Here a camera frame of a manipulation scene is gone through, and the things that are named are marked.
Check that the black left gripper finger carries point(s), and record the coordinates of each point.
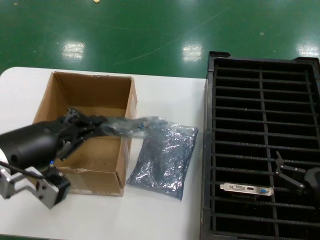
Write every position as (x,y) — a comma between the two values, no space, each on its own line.
(85,121)
(75,143)

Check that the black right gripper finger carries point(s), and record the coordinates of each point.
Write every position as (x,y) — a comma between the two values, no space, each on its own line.
(287,178)

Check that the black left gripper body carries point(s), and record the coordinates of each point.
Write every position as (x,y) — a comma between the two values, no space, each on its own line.
(32,142)

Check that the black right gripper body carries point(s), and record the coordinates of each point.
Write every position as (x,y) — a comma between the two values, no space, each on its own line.
(313,180)

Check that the translucent grey antistatic bag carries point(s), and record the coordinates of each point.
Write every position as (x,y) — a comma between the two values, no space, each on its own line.
(125,125)

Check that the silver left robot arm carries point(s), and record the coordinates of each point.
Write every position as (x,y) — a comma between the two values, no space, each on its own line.
(1,157)

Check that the brown cardboard box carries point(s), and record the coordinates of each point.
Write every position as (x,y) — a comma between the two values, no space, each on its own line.
(95,95)

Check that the black slotted plastic container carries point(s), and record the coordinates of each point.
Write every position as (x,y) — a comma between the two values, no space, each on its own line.
(208,150)

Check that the crinkled silver antistatic bag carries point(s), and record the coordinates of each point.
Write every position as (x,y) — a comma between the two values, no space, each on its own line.
(170,160)

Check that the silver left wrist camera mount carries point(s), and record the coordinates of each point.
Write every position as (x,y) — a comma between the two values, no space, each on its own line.
(47,192)

